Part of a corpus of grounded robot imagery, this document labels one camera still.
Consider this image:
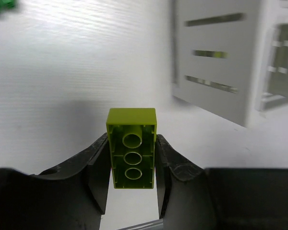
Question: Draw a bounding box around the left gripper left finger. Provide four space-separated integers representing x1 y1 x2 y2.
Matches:
0 134 110 230

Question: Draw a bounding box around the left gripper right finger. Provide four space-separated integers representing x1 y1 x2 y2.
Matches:
155 135 288 230

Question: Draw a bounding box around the lime green lego plate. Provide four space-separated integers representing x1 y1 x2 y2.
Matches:
106 108 157 189

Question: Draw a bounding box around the green small lego cube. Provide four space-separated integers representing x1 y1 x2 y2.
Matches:
0 0 17 12

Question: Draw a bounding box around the white slotted container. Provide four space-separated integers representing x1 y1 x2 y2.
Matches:
170 0 288 127

